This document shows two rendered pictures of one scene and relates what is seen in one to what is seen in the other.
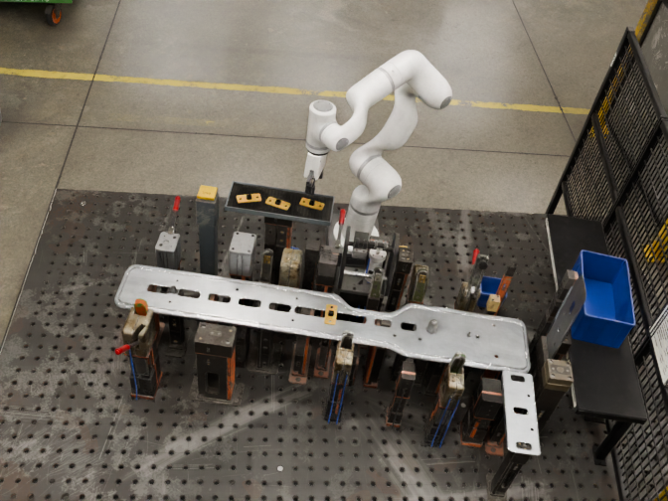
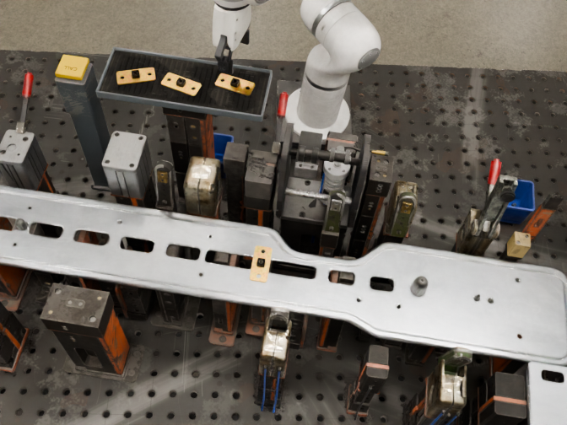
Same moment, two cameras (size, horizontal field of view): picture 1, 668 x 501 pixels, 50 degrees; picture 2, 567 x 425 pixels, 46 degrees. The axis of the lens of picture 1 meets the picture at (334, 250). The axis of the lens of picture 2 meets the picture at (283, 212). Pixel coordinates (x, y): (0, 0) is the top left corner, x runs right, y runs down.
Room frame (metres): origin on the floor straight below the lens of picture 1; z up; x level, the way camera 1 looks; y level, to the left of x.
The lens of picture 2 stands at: (0.86, -0.12, 2.30)
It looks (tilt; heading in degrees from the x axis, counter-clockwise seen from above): 59 degrees down; 5
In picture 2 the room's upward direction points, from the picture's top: 5 degrees clockwise
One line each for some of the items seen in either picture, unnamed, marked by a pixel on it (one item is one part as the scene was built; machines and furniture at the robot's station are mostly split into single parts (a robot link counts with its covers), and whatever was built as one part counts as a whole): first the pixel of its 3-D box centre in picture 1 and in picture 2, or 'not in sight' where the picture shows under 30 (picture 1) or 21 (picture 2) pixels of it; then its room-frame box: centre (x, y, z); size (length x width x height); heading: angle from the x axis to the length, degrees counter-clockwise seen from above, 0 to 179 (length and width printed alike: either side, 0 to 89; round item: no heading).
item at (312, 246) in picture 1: (308, 282); (236, 199); (1.72, 0.07, 0.90); 0.05 x 0.05 x 0.40; 0
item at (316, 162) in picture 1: (316, 158); (233, 14); (1.86, 0.10, 1.36); 0.10 x 0.07 x 0.11; 169
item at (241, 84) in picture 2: (311, 203); (234, 83); (1.86, 0.10, 1.17); 0.08 x 0.04 x 0.01; 79
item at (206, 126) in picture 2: (277, 249); (192, 146); (1.84, 0.21, 0.92); 0.10 x 0.08 x 0.45; 90
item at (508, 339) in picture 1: (324, 316); (251, 266); (1.50, 0.00, 1.00); 1.38 x 0.22 x 0.02; 90
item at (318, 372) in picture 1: (326, 339); (261, 287); (1.53, -0.02, 0.84); 0.13 x 0.05 x 0.29; 0
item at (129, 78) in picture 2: (249, 197); (135, 74); (1.84, 0.32, 1.17); 0.08 x 0.04 x 0.01; 111
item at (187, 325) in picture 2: (266, 333); (172, 279); (1.51, 0.19, 0.84); 0.13 x 0.11 x 0.29; 0
